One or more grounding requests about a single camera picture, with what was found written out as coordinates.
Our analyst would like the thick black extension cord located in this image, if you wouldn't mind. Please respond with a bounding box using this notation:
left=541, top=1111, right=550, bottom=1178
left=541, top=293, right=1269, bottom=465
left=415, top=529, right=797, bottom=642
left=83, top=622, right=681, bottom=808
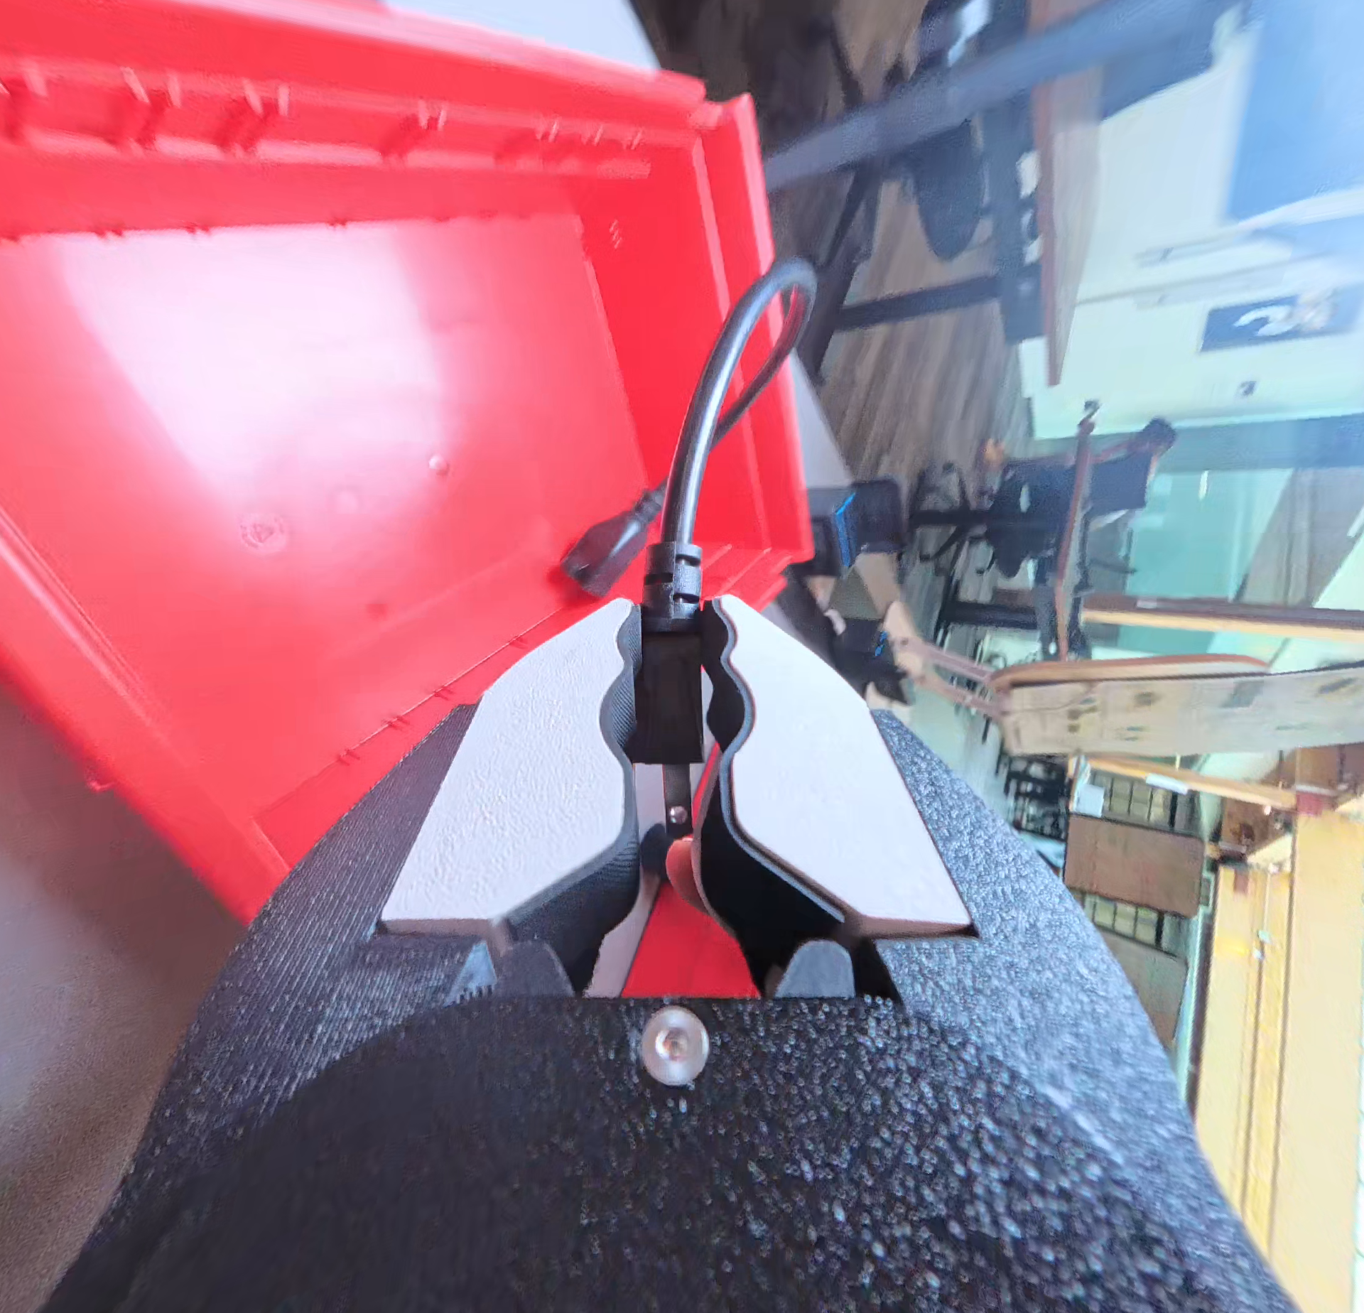
left=562, top=258, right=821, bottom=837

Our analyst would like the blue metal pole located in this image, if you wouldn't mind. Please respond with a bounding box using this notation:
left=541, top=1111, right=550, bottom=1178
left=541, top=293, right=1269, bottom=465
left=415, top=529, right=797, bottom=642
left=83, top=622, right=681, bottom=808
left=766, top=0, right=1253, bottom=194

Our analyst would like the red plastic bin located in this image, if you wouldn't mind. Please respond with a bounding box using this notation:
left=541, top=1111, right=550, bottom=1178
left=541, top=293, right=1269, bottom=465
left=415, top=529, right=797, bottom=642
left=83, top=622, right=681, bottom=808
left=0, top=0, right=819, bottom=928

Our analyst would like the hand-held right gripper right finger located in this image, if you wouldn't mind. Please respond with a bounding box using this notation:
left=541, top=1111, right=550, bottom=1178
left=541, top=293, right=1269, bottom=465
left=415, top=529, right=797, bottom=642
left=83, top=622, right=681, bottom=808
left=695, top=593, right=976, bottom=997

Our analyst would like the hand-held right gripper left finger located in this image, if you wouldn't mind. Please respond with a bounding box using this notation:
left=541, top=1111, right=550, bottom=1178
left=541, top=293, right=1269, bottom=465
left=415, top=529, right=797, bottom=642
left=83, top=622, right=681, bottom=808
left=378, top=598, right=649, bottom=994

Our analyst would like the black office chair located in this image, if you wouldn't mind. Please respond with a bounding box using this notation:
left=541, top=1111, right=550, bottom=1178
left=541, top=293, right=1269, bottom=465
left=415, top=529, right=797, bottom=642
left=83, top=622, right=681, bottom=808
left=900, top=0, right=998, bottom=262

